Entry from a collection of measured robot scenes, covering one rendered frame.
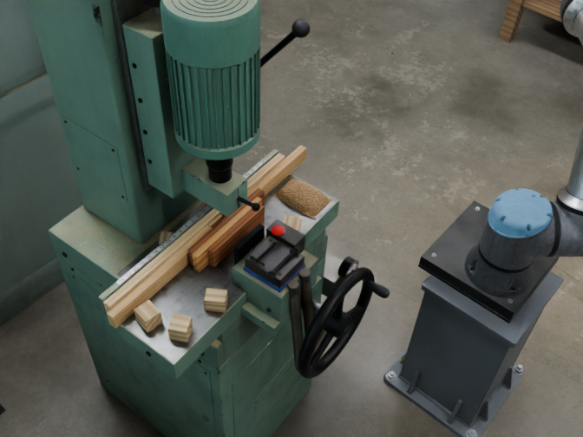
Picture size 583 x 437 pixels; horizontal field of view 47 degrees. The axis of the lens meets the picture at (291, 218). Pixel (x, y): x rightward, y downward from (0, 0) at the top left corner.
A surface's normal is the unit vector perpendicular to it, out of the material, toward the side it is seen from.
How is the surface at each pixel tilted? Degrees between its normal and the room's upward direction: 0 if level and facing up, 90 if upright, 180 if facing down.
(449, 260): 2
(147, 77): 90
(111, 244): 0
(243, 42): 90
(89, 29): 90
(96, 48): 90
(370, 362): 0
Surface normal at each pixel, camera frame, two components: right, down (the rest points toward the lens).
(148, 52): -0.60, 0.57
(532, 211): -0.07, -0.67
